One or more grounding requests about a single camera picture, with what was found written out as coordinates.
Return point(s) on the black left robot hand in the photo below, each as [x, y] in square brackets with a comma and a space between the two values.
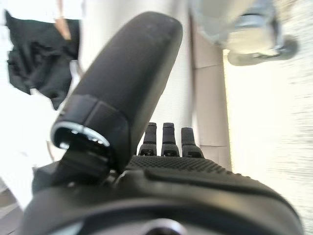
[127, 73]

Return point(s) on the silver left robot leg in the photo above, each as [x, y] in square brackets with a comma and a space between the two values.
[254, 36]

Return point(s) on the black garment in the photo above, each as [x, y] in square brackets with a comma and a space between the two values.
[36, 61]

